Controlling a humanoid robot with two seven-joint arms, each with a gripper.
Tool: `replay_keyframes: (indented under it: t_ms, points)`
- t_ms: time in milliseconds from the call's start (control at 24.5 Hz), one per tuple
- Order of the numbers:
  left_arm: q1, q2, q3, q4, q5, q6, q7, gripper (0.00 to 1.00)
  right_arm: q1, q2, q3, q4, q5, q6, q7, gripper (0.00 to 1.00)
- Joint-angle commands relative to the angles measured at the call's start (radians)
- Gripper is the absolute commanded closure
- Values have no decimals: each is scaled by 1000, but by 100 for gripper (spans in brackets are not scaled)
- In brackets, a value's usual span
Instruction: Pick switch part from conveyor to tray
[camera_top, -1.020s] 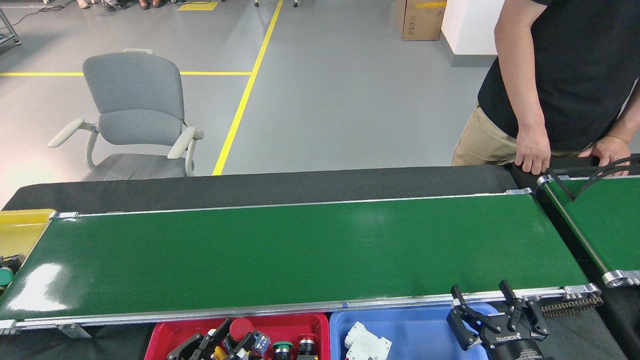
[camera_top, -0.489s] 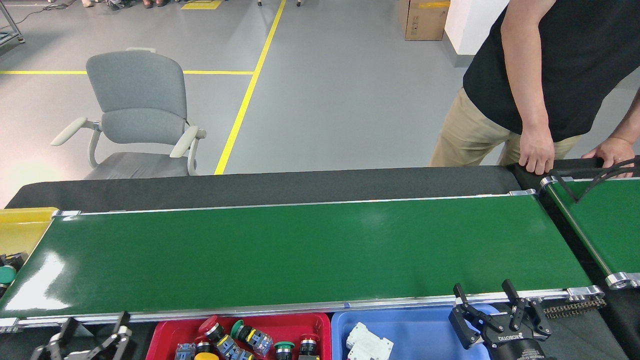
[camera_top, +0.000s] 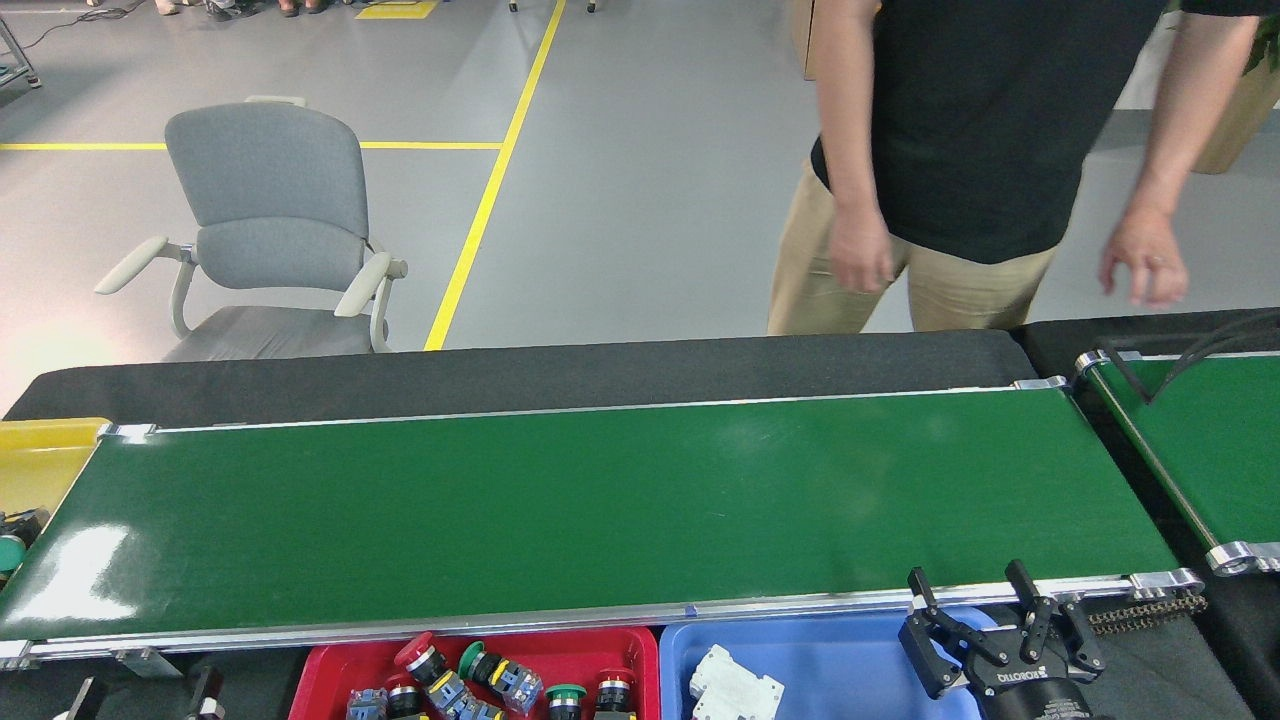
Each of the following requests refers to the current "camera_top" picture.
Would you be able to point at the red plastic tray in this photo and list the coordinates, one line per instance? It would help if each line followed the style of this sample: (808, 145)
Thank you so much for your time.
(330, 680)

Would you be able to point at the aluminium frame rack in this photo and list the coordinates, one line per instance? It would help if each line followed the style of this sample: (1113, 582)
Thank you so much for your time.
(20, 52)

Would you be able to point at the grey office chair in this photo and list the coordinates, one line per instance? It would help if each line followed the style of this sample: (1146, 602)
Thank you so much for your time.
(270, 170)

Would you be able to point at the person's right hand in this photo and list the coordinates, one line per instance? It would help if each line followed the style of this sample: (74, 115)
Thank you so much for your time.
(860, 250)

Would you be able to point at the brown cardboard box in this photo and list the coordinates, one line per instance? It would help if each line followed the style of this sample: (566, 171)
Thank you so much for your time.
(803, 40)

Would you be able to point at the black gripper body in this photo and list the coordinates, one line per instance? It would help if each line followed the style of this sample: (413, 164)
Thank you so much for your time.
(1035, 695)

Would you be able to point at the yellow plastic tray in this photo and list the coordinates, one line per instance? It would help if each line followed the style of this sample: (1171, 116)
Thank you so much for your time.
(45, 470)

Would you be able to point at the small black table cloth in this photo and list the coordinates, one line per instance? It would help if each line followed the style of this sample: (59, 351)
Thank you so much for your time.
(1050, 350)

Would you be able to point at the long green conveyor belt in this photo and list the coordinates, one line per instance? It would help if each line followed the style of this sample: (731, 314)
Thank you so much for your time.
(600, 510)

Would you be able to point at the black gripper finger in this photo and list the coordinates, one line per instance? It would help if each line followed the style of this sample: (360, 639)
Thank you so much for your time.
(1065, 640)
(940, 650)
(207, 695)
(88, 700)

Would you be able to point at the black bent guide strip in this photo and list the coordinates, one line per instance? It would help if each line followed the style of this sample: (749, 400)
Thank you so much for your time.
(1150, 398)

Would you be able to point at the person's left forearm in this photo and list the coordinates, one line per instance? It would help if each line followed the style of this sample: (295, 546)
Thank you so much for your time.
(1185, 120)

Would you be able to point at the person's right forearm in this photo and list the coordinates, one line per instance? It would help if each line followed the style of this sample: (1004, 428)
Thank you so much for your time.
(850, 150)

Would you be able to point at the short green feeder conveyor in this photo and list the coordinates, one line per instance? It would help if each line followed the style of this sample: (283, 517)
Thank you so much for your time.
(1220, 450)

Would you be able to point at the large black table cloth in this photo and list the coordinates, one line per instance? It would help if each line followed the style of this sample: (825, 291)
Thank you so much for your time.
(500, 375)

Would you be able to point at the person's left hand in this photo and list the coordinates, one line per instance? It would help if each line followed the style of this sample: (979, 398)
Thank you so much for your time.
(1150, 250)

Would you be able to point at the blue plastic tray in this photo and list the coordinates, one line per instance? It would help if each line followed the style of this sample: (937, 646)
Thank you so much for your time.
(840, 670)

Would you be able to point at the person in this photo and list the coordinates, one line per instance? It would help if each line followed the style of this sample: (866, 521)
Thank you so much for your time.
(1000, 120)

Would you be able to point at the potted plant in tan pot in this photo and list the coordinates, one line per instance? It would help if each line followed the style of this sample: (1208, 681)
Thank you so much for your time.
(1240, 120)

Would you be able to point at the white circuit breaker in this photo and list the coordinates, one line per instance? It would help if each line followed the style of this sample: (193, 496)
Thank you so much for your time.
(735, 690)

